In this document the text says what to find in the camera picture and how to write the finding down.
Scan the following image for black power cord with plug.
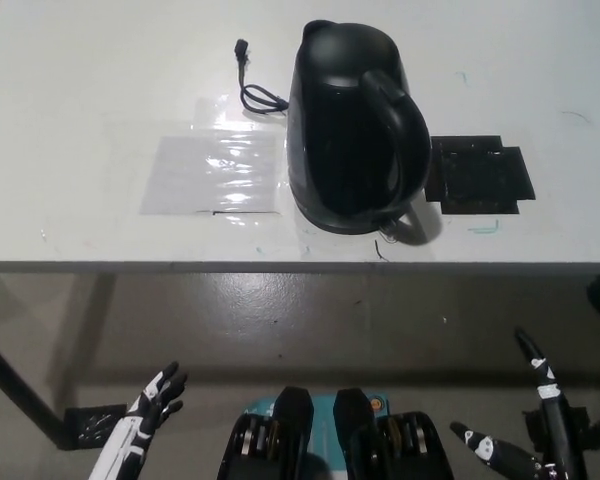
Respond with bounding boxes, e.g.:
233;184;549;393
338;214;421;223
232;38;290;116

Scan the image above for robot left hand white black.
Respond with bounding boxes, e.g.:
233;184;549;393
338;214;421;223
87;361;189;480

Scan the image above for black electric kettle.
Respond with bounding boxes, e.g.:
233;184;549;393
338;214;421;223
285;18;434;226

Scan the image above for black round kettle base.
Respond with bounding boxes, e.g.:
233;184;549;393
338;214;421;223
292;194;419;235

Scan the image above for clear plastic sheet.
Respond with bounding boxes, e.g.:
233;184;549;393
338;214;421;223
138;132;284;218

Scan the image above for black table leg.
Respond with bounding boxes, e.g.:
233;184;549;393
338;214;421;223
0;330;65;449

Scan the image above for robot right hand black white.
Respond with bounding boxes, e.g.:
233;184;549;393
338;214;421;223
448;327;589;480

